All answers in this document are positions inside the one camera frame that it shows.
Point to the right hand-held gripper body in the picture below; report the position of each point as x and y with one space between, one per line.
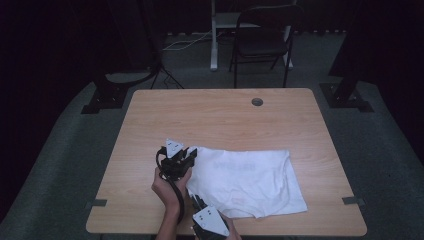
210 223

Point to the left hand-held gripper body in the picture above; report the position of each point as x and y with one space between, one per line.
173 166

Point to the white long-sleeved printed shirt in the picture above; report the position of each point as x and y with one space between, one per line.
246 183

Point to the person's right hand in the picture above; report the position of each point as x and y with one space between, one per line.
233 231

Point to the person's left hand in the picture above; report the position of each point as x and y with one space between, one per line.
166 193

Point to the black tripod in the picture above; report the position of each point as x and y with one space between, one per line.
160 71

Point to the black folding chair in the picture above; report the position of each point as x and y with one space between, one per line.
263 43

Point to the black stand with base plate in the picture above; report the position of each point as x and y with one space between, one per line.
106 96
346 96

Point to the white desk frame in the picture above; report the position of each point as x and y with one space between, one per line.
214 40

